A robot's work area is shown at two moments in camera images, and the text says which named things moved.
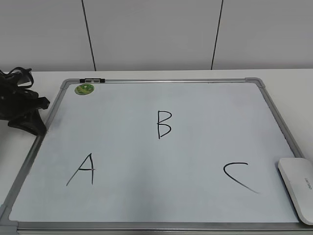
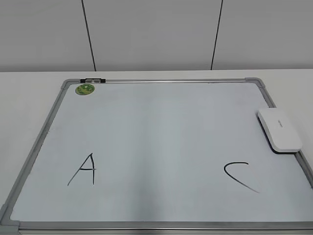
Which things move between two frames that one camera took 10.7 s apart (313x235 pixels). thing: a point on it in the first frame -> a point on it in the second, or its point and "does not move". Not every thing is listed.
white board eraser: [298, 173] -> [280, 132]
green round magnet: [84, 89] does not move
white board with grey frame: [196, 156] does not move
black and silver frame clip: [92, 80] does not move
